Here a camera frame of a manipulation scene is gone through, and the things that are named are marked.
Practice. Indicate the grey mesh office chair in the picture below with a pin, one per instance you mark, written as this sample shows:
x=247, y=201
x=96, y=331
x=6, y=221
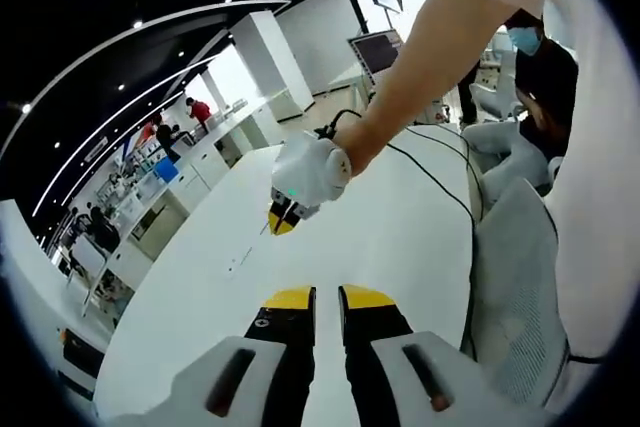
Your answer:
x=520, y=297

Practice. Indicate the person in white shirt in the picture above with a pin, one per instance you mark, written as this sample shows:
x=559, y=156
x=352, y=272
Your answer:
x=600, y=147

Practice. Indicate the wide white pillar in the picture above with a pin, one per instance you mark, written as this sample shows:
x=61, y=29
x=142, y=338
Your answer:
x=272, y=67

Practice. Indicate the dark screen on stand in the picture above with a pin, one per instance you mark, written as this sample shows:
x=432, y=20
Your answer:
x=377, y=54

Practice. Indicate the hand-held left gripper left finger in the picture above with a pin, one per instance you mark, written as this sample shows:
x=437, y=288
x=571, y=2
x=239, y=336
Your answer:
x=285, y=347

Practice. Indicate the person's right hand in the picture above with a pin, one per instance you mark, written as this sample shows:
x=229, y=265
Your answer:
x=337, y=174

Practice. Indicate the white office chair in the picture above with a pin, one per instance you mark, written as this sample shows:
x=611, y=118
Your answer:
x=495, y=97

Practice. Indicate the long white counter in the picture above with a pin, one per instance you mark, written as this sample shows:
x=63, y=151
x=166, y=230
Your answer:
x=200, y=167

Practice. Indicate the black cabinet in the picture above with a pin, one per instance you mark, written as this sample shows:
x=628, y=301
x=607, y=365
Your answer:
x=82, y=354

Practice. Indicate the blue box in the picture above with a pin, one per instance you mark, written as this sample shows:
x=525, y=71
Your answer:
x=166, y=171

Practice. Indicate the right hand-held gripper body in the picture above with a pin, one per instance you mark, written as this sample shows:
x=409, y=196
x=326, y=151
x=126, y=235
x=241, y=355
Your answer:
x=300, y=172

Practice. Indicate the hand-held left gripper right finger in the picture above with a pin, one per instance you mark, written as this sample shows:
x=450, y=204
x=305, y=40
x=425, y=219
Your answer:
x=375, y=342

